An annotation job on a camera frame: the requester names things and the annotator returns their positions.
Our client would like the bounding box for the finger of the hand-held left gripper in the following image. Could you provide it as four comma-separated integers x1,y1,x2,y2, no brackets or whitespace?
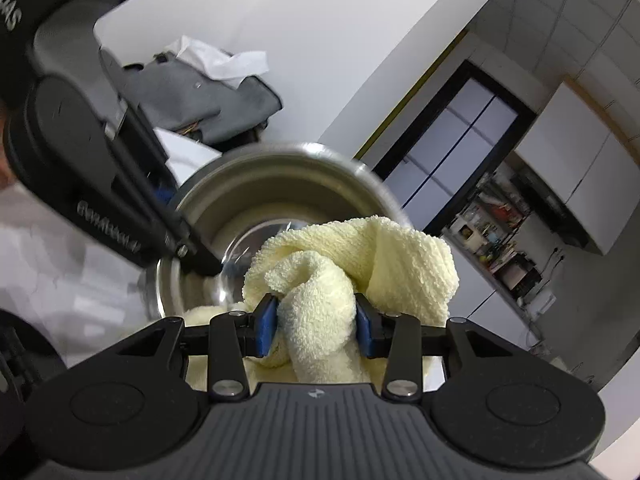
152,180,178,208
164,204,224,277

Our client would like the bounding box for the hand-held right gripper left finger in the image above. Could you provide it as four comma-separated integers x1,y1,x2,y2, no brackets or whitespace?
117,292,278,402

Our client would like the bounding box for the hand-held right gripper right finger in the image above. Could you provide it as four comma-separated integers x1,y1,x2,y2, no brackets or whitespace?
354,292,526,402

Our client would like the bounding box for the pale yellow towel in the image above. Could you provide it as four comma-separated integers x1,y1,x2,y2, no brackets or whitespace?
182,216,461,393

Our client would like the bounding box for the stainless steel bowl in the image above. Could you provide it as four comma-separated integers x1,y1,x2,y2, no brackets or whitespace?
147,142,416,323

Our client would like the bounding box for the dark round chair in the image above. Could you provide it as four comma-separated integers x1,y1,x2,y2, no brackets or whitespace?
220,130,261,153

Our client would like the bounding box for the grey fabric bag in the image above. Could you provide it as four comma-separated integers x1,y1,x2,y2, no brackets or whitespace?
100,50,283,148

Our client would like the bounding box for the white tissue paper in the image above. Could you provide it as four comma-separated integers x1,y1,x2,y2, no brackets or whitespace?
170,35,268,81

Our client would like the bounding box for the black kitchen appliance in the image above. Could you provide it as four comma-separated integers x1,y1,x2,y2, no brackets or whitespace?
492,255,543,293

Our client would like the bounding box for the black spice rack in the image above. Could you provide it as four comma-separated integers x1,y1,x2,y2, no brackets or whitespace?
450,170,531,266

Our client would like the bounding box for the white electric kettle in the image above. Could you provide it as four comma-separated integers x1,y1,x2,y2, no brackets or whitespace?
517,290,557,321

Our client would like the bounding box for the black range hood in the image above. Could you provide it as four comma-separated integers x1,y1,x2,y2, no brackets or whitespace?
510,165,588,248

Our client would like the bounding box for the yellow pipe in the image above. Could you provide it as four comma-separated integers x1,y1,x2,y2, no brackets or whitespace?
355,30,469,158

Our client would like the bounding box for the black framed glass door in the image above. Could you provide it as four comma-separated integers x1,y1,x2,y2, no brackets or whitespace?
372,60,536,233

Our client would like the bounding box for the white upper cabinet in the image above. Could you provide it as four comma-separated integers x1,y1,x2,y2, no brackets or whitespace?
515,77,640,256

